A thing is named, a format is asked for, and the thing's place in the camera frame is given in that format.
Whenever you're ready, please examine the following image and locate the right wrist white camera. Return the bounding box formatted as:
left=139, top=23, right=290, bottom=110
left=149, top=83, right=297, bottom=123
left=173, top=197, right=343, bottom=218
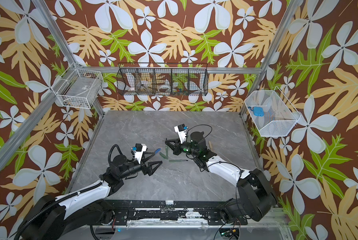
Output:
left=174, top=124, right=188, bottom=144

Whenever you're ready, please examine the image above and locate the wrist white camera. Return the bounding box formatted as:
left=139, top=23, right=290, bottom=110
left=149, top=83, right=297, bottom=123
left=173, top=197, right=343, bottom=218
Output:
left=132, top=144, right=147, bottom=164
left=174, top=124, right=188, bottom=144

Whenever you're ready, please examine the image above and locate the black wire basket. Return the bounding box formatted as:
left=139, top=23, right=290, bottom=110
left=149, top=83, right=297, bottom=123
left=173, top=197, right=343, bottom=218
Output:
left=116, top=63, right=209, bottom=96

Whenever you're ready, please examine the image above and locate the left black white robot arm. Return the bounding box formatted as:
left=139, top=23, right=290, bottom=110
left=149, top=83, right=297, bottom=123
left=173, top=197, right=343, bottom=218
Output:
left=14, top=144, right=162, bottom=240

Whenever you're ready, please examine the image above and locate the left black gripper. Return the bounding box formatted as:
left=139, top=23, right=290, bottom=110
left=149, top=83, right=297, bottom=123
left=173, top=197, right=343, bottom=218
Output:
left=119, top=151, right=162, bottom=181

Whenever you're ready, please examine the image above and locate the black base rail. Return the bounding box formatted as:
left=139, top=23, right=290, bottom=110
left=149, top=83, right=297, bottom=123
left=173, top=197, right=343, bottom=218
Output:
left=89, top=199, right=248, bottom=226

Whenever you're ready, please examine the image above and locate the blue object in basket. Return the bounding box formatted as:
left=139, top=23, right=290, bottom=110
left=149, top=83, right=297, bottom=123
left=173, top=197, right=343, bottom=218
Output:
left=248, top=107, right=265, bottom=117

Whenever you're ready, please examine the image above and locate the white wire basket right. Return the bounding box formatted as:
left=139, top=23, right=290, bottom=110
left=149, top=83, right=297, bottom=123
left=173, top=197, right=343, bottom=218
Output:
left=245, top=88, right=302, bottom=138

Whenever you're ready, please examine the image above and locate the white wire basket left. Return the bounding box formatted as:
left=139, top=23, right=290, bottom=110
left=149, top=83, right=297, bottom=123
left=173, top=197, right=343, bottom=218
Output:
left=52, top=65, right=104, bottom=109

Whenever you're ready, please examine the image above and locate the white wire basket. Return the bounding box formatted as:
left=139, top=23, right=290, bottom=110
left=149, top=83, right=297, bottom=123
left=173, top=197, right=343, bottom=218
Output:
left=245, top=88, right=302, bottom=138
left=52, top=65, right=104, bottom=109

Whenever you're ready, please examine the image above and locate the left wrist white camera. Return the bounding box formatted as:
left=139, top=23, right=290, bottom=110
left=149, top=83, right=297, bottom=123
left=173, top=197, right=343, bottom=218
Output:
left=132, top=144, right=147, bottom=164

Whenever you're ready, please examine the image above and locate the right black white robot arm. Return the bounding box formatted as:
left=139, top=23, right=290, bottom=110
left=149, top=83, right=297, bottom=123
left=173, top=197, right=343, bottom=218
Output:
left=165, top=132, right=278, bottom=224

